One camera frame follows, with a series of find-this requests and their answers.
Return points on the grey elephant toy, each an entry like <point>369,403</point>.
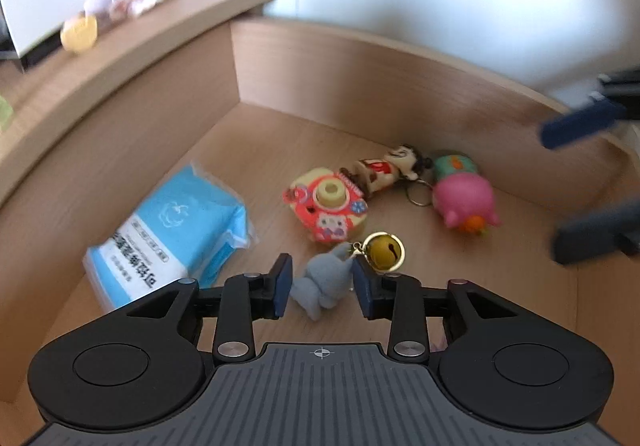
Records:
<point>325,281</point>

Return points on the pink pig toy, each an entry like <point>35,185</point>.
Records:
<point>462,196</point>

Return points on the golden bell keychain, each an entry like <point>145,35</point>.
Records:
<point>383,251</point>

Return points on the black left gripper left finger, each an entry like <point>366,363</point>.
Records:
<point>241,301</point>

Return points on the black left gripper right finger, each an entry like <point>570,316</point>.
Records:
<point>403,301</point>

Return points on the red yellow toy camera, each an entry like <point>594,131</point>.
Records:
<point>328,205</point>

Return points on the yellow bunny figure toy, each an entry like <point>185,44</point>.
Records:
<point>79,34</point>

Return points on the blue tissue pack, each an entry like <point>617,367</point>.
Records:
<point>187,228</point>

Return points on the green bunny figure toy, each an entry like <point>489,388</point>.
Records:
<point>6,114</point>

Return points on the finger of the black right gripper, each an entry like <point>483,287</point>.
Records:
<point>599,115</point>
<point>598,233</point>

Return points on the cartoon boy keychain figure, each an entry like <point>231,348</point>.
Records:
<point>404,164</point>

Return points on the wooden drawer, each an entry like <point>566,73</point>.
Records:
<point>258,102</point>

